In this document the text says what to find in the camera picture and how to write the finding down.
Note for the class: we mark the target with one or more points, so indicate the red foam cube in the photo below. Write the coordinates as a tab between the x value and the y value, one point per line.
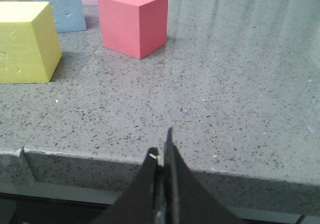
133	27

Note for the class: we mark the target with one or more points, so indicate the yellow foam cube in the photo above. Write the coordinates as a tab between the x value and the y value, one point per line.
30	50

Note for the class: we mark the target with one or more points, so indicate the light blue foam cube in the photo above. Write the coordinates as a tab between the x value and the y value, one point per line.
68	15

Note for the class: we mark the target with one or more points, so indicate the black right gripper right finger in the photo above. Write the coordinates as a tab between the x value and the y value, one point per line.
187	201

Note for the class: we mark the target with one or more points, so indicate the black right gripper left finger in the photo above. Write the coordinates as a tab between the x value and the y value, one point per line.
135	204

